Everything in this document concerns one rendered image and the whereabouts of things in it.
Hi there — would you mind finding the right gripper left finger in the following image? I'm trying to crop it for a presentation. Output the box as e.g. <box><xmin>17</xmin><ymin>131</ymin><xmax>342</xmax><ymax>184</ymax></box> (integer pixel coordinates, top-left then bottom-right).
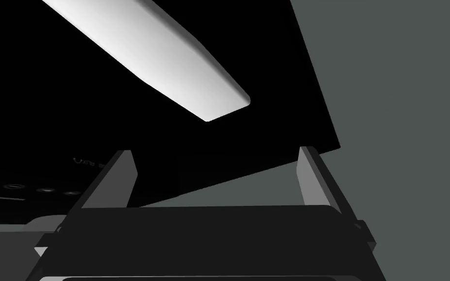
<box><xmin>65</xmin><ymin>149</ymin><xmax>139</xmax><ymax>219</ymax></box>

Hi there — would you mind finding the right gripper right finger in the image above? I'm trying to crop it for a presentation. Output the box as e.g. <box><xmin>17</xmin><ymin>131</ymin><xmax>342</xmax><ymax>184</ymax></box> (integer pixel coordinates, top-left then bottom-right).
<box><xmin>296</xmin><ymin>146</ymin><xmax>360</xmax><ymax>224</ymax></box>

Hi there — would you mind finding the white bar handle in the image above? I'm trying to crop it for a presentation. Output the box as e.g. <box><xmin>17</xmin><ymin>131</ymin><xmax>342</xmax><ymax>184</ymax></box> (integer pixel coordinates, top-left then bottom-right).
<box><xmin>41</xmin><ymin>0</ymin><xmax>252</xmax><ymax>123</ymax></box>

